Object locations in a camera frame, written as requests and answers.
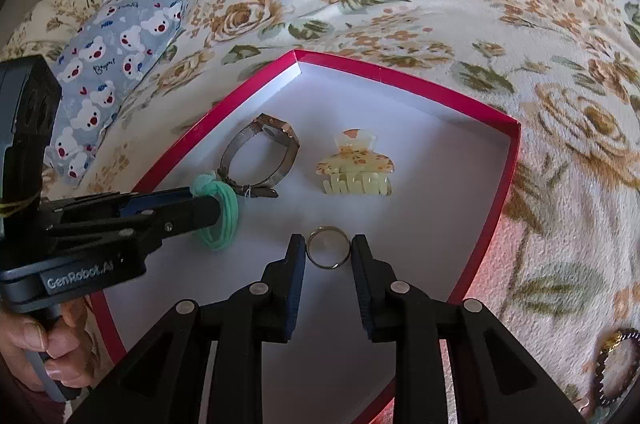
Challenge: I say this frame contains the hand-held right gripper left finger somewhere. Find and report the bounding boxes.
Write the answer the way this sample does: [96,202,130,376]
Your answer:
[65,233,307,424]

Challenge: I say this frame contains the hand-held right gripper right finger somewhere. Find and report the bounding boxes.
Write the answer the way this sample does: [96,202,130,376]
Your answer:
[351,233,587,424]

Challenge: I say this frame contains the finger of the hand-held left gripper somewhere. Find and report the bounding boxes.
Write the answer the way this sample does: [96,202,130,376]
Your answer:
[46,187,195,225]
[49,195,223,261]

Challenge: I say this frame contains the metal ring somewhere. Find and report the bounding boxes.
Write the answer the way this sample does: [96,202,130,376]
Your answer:
[305,226,350,270]

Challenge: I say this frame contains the green hair tie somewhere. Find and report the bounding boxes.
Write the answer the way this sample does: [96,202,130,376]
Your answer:
[190,173,241,251]

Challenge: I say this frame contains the red shallow box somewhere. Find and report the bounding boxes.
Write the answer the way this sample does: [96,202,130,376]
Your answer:
[89,49,522,424]

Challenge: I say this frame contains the person's left hand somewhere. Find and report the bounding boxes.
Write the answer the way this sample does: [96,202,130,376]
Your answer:
[0,296,97,391]

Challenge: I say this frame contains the metal mesh band wristwatch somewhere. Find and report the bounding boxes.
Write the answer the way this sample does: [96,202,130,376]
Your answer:
[218,113,301,199]

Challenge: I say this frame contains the floral yellow hair claw clip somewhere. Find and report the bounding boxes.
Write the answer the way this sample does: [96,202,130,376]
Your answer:
[314,129,396,197]

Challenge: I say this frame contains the blue bear print pillow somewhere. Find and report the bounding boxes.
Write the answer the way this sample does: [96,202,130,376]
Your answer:
[43,0,191,188]

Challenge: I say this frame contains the dark beaded bracelet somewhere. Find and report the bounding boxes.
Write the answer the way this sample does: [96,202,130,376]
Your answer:
[594,328,640,405]

